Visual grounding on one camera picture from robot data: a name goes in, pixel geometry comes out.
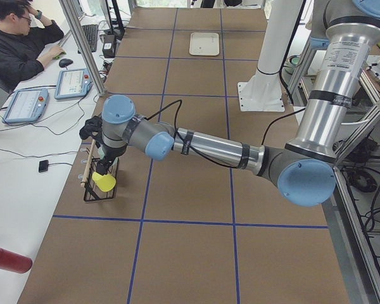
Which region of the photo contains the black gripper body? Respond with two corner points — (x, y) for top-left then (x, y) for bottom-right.
(96, 146), (118, 175)

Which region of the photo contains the green cup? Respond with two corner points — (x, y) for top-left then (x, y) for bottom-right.
(96, 157), (118, 175)

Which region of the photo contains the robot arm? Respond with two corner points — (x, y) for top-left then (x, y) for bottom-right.
(92, 1), (380, 206)

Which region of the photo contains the yellow cup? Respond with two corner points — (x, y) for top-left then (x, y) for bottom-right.
(92, 172), (116, 193)

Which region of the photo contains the cream rabbit tray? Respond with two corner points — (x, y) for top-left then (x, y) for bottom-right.
(189, 32), (220, 56)

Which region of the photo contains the small black puck device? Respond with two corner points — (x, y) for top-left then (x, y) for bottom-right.
(38, 160), (49, 173)

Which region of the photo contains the far teach pendant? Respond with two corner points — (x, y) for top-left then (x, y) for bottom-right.
(54, 68), (92, 100)

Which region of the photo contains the teach pendant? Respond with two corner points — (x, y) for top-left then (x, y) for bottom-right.
(54, 68), (92, 100)
(2, 88), (49, 124)

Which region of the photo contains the near teach pendant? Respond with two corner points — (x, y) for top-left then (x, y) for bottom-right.
(2, 88), (49, 124)

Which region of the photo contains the black computer mouse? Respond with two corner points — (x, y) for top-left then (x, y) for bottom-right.
(58, 58), (73, 68)

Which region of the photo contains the black power box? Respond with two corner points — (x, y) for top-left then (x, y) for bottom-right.
(102, 35), (117, 58)

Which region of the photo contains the black keyboard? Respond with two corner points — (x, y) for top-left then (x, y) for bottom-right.
(82, 24), (98, 53)

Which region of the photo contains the seated person in black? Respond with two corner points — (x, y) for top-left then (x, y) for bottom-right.
(0, 1), (64, 92)

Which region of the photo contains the red bottle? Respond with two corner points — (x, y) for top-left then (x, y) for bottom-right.
(0, 248), (33, 274)

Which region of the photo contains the black wire cup rack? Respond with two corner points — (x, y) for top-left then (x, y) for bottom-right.
(79, 139), (116, 203)

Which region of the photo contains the aluminium frame post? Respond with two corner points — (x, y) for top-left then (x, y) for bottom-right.
(59, 0), (106, 97)

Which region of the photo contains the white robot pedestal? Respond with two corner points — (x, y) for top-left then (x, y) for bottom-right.
(237, 0), (307, 113)

